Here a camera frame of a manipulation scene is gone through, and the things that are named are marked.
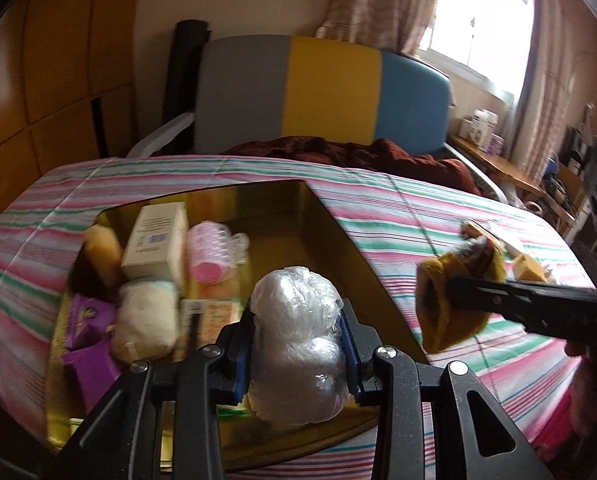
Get window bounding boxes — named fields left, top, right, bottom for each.
left=419, top=0, right=537, bottom=96

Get gold tray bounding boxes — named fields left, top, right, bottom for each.
left=46, top=178, right=427, bottom=471

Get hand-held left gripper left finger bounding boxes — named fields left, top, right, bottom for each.
left=63, top=305, right=253, bottom=480

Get white plastic bag bundle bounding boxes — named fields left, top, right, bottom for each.
left=248, top=265, right=352, bottom=426

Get pale patterned curtain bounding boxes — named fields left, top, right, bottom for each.
left=316, top=0, right=442, bottom=58
left=506, top=0, right=587, bottom=181

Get boxes on desk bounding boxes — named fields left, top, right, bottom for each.
left=460, top=109, right=505, bottom=155

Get black object behind chair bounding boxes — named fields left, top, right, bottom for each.
left=162, top=20, right=213, bottom=128

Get white foam block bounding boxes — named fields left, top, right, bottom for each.
left=483, top=230, right=527, bottom=258

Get cream fluffy ball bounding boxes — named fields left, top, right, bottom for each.
left=111, top=280, right=182, bottom=366

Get wooden wardrobe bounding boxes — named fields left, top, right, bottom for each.
left=0, top=0, right=144, bottom=233

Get striped tablecloth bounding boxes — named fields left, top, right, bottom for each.
left=0, top=155, right=597, bottom=480

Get grey yellow blue chair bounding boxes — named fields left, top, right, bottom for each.
left=126, top=35, right=509, bottom=201

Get cracker packet with green edges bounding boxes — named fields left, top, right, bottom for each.
left=181, top=299, right=246, bottom=346

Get red-brown blanket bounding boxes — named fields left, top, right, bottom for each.
left=221, top=136, right=482, bottom=196

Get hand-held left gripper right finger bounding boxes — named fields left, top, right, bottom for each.
left=336, top=300, right=554, bottom=480

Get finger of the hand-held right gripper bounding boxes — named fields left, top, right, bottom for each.
left=446, top=276, right=527, bottom=313

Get cluttered shelf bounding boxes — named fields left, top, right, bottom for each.
left=541, top=104, right=597, bottom=261

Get wooden desk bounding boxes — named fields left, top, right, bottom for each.
left=449, top=134, right=547, bottom=198

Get purple packet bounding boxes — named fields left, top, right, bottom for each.
left=63, top=345, right=122, bottom=411
left=63, top=294, right=116, bottom=351

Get beige cardboard box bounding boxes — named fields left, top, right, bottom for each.
left=121, top=201, right=189, bottom=286

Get yellow sponge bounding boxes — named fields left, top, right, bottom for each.
left=83, top=224, right=126, bottom=291
left=511, top=253, right=549, bottom=283

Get person's right hand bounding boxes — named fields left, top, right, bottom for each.
left=565, top=340, right=597, bottom=441

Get pink hair roller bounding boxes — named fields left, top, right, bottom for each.
left=186, top=220, right=249, bottom=286

